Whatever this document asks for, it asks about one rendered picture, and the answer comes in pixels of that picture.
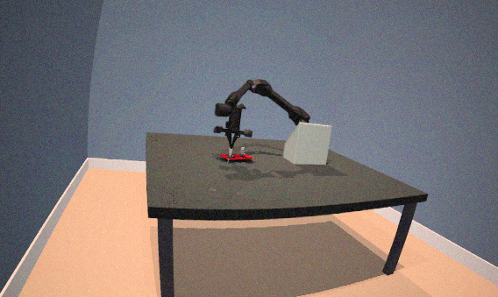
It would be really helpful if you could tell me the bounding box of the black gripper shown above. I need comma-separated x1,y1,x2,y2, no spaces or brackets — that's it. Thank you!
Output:
213,117,253,149

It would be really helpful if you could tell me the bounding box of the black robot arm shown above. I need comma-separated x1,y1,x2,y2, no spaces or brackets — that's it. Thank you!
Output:
215,79,310,125

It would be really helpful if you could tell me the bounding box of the red rectangular board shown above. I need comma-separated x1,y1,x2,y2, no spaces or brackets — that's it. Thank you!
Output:
218,145,254,163

